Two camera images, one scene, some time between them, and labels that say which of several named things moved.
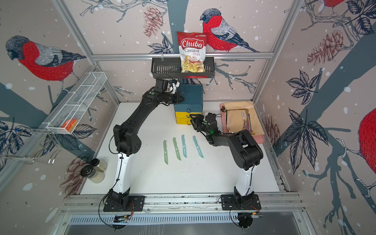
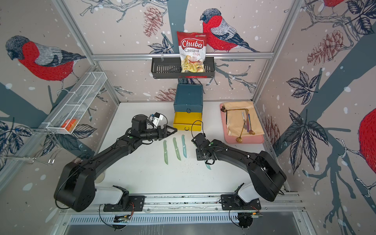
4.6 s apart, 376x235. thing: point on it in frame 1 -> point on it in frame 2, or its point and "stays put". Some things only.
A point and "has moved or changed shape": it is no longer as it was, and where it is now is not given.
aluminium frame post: (65, 11) stays put
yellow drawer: (185, 116) has moved or changed shape
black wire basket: (171, 68) stays put
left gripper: (176, 99) -> (164, 131)
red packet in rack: (71, 125) stays put
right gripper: (196, 121) -> (198, 157)
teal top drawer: (188, 108) stays put
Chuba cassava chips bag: (192, 48) stays put
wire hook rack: (52, 155) stays put
